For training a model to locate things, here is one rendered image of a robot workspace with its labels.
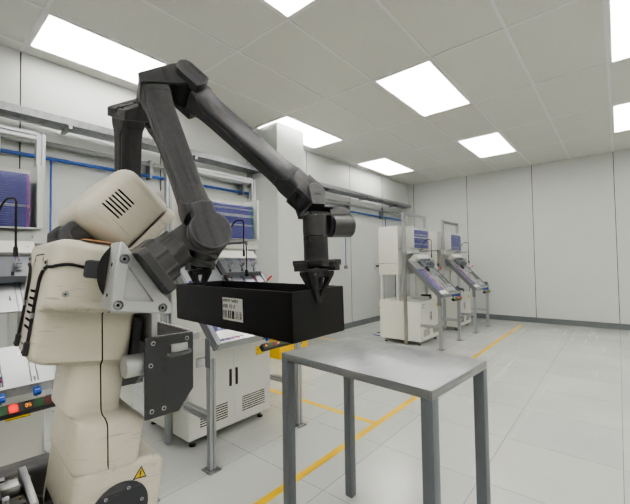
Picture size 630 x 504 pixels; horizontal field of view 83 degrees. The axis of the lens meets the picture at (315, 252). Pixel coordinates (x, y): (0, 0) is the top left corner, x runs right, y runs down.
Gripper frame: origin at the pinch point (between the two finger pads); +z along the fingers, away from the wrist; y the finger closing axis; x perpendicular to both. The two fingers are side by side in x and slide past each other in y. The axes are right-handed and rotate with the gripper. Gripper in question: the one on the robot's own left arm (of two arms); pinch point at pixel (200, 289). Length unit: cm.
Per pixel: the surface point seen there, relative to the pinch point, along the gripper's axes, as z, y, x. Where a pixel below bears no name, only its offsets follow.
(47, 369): 34, 72, 33
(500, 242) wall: -25, 127, -711
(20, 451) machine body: 76, 98, 40
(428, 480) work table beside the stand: 58, -62, -40
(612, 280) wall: 47, -43, -723
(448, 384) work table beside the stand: 32, -63, -52
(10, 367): 31, 74, 44
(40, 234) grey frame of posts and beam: -25, 117, 28
